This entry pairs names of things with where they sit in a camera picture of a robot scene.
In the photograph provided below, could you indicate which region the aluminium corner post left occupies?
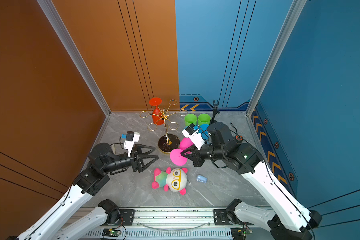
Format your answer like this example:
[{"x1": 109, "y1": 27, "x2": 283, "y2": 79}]
[{"x1": 37, "y1": 0, "x2": 112, "y2": 118}]

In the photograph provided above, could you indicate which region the small light blue stapler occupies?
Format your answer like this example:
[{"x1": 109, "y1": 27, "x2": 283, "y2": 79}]
[{"x1": 196, "y1": 175, "x2": 208, "y2": 183}]

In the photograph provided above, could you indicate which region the green wine glass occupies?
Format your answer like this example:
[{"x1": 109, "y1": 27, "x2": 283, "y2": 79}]
[
  {"x1": 198, "y1": 114, "x2": 211, "y2": 126},
  {"x1": 184, "y1": 114, "x2": 198, "y2": 127}
]

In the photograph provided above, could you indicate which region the black round-base stand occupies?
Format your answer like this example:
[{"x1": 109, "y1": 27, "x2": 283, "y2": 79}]
[{"x1": 210, "y1": 100, "x2": 220, "y2": 125}]

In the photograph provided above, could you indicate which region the red wine glass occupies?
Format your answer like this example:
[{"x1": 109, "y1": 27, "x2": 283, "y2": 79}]
[{"x1": 149, "y1": 97, "x2": 164, "y2": 126}]

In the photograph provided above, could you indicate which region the gold wine glass rack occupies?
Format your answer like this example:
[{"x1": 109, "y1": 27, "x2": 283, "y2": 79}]
[{"x1": 139, "y1": 99, "x2": 188, "y2": 154}]

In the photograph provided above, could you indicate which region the magenta wine glass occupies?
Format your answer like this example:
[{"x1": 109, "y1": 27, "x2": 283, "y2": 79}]
[{"x1": 170, "y1": 138, "x2": 193, "y2": 166}]

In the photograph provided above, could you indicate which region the blue wine glass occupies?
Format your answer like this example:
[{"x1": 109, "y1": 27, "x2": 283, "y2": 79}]
[{"x1": 199, "y1": 124, "x2": 210, "y2": 142}]

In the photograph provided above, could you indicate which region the aluminium corner post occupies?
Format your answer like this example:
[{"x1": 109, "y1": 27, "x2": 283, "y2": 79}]
[
  {"x1": 246, "y1": 0, "x2": 307, "y2": 117},
  {"x1": 37, "y1": 0, "x2": 112, "y2": 118}
]

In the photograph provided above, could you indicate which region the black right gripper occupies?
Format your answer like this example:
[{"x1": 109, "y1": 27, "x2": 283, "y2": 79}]
[{"x1": 179, "y1": 141, "x2": 227, "y2": 168}]

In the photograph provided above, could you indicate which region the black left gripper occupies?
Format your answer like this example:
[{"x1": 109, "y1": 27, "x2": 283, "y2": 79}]
[{"x1": 101, "y1": 144, "x2": 158, "y2": 176}]

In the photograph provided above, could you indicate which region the circuit board right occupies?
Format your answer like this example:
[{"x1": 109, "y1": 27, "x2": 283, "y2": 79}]
[{"x1": 231, "y1": 228, "x2": 253, "y2": 240}]

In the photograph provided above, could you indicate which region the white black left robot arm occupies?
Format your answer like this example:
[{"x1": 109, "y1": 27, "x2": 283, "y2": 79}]
[{"x1": 8, "y1": 143, "x2": 159, "y2": 240}]

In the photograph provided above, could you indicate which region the green wine glass front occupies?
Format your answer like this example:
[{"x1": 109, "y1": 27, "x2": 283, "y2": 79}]
[{"x1": 184, "y1": 114, "x2": 198, "y2": 127}]

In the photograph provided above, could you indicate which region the aluminium front rail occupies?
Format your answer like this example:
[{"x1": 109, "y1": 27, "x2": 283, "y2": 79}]
[{"x1": 41, "y1": 206, "x2": 307, "y2": 240}]

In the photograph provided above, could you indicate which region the colourful plush toy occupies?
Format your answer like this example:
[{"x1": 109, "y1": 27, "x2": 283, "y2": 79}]
[{"x1": 152, "y1": 167, "x2": 188, "y2": 196}]

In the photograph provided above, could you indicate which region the green circuit board left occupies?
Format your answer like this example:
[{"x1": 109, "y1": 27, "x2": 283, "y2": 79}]
[{"x1": 102, "y1": 228, "x2": 122, "y2": 238}]

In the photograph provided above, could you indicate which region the aluminium corner post right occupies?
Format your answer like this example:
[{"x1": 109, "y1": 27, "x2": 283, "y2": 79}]
[{"x1": 246, "y1": 0, "x2": 307, "y2": 117}]

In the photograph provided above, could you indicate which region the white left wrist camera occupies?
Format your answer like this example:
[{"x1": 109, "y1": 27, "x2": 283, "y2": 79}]
[{"x1": 121, "y1": 131, "x2": 140, "y2": 157}]

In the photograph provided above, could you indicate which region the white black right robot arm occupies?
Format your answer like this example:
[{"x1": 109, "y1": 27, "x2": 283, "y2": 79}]
[{"x1": 181, "y1": 122, "x2": 322, "y2": 240}]

